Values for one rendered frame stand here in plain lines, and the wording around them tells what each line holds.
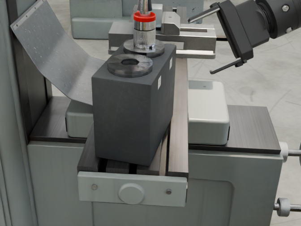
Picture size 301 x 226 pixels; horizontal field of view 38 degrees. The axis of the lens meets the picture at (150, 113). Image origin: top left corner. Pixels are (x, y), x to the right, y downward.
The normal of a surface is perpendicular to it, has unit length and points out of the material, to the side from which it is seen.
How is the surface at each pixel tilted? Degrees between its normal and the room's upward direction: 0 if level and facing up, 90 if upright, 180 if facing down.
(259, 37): 63
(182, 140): 0
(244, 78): 0
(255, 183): 90
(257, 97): 0
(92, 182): 90
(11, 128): 89
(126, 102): 90
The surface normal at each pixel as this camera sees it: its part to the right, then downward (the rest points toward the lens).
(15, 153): 0.61, 0.38
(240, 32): 0.05, 0.04
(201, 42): -0.07, 0.49
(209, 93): 0.02, -0.87
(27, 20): 0.90, -0.34
